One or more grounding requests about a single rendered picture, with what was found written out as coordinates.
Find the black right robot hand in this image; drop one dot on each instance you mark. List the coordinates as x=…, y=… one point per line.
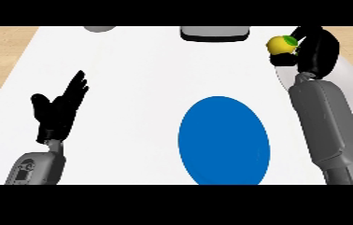
x=317, y=53

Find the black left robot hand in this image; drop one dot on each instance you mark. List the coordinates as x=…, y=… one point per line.
x=60, y=113

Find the yellow lemon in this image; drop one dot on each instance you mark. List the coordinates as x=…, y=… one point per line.
x=282, y=45

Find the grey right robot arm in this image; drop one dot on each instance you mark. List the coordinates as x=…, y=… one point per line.
x=324, y=126

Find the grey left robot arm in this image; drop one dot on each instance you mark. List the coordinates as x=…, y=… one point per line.
x=39, y=166

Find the blue plate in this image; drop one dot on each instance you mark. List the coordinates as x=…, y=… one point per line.
x=224, y=140

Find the grey round object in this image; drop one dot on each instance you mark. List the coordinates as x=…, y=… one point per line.
x=100, y=29

